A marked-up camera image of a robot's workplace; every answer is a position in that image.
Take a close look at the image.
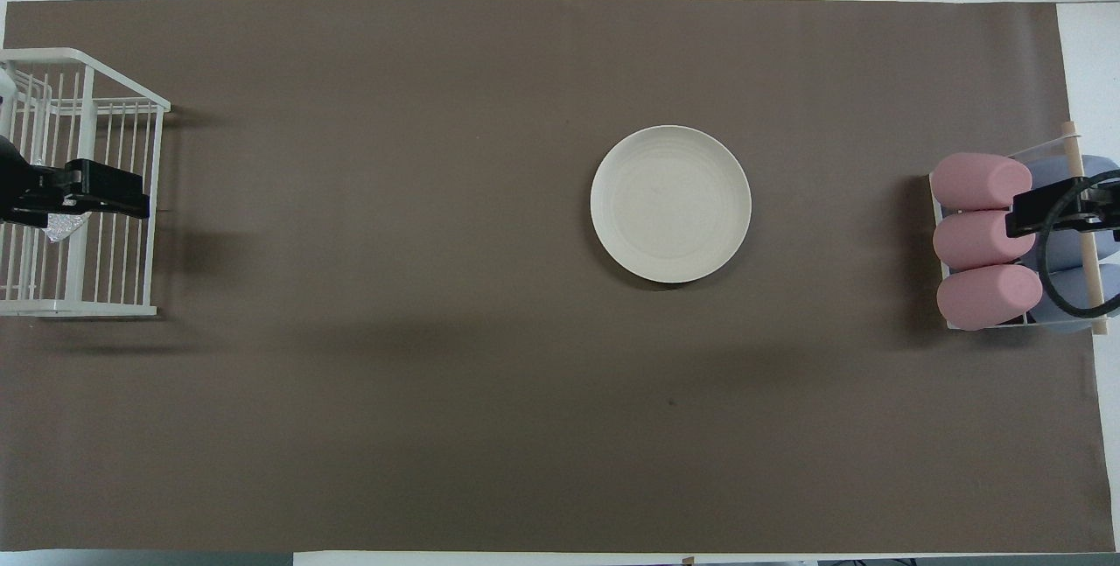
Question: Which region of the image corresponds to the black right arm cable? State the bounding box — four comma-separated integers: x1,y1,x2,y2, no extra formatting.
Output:
1037,171,1120,318

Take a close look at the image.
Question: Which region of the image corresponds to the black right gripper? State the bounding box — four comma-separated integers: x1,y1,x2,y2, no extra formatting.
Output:
1006,168,1120,243

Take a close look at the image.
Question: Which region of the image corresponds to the cream round plate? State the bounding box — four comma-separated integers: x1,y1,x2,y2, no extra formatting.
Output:
590,125,753,284

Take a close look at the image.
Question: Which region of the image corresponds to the pink plastic cup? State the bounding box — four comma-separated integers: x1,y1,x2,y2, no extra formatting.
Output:
936,264,1044,332
933,210,1035,271
929,152,1033,211

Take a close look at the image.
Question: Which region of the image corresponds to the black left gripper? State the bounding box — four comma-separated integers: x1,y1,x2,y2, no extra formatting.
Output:
0,136,150,229

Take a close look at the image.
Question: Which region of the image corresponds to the brown table mat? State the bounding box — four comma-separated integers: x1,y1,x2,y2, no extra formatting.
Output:
0,0,1117,554

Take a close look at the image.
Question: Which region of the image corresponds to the white wire dish rack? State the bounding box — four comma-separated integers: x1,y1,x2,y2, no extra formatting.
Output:
0,48,172,318

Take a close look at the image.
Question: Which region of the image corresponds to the white cup rack wooden bar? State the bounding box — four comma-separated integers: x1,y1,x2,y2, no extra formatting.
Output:
927,120,1112,338

